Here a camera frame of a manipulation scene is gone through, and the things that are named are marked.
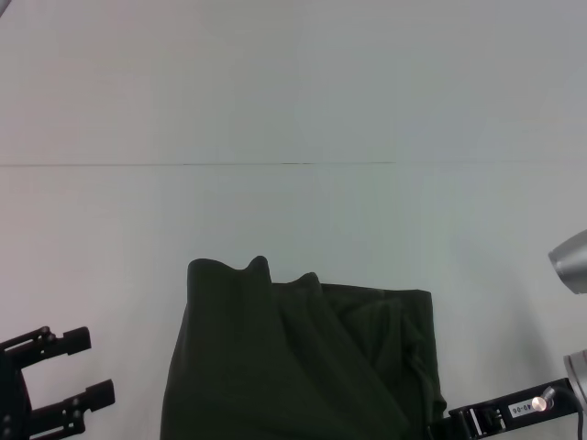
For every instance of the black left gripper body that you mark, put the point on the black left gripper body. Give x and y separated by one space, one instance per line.
14 399

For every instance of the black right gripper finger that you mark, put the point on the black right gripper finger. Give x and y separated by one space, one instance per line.
458 424

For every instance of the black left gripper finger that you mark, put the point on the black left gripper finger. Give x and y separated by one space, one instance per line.
96 399
73 341

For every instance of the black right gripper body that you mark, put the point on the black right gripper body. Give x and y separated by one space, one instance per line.
518 410

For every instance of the dark green t-shirt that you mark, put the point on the dark green t-shirt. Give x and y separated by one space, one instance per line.
284 366

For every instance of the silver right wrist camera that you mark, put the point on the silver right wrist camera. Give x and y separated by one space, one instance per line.
571 266

